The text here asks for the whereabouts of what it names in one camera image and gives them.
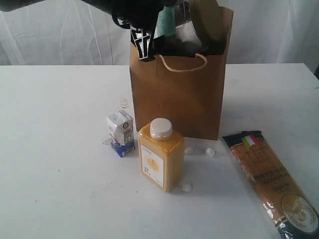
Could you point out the small white milk carton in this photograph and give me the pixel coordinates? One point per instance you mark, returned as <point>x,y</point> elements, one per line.
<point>121,132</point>

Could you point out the spaghetti packet with Italian flag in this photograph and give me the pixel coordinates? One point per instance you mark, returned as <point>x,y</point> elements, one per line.
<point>287,206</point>

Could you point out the yellow millet bottle white cap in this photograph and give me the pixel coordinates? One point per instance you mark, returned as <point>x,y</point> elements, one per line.
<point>161,153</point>

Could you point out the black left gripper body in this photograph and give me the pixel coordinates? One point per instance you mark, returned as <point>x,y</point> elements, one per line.
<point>140,14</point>

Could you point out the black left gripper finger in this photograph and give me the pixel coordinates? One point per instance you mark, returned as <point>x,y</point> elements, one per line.
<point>175,47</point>
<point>144,43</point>

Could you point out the white paper ball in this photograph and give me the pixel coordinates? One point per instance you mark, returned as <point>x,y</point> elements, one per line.
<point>189,151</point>
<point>187,187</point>
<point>210,152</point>

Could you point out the brown paper bag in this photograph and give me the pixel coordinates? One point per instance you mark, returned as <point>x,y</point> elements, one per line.
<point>188,91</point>

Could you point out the white curtain backdrop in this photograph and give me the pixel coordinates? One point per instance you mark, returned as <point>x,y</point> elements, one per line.
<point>71,32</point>

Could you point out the clear jar with gold lid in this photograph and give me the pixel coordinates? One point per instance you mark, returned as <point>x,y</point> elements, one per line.
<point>196,23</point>

